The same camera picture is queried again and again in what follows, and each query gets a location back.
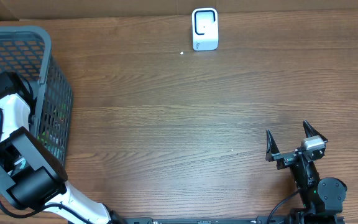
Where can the white barcode scanner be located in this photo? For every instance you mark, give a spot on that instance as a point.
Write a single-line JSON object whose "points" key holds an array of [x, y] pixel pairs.
{"points": [[205, 32]]}

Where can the grey plastic shopping basket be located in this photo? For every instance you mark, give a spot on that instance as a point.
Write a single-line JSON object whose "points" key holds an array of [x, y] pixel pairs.
{"points": [[27, 51]]}

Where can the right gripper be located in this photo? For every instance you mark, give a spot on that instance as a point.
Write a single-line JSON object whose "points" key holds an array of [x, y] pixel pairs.
{"points": [[285, 158]]}

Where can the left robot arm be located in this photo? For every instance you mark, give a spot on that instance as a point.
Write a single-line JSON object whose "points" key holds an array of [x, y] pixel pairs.
{"points": [[32, 180]]}

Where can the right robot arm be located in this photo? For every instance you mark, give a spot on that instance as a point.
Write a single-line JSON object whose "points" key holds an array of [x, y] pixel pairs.
{"points": [[322, 198]]}

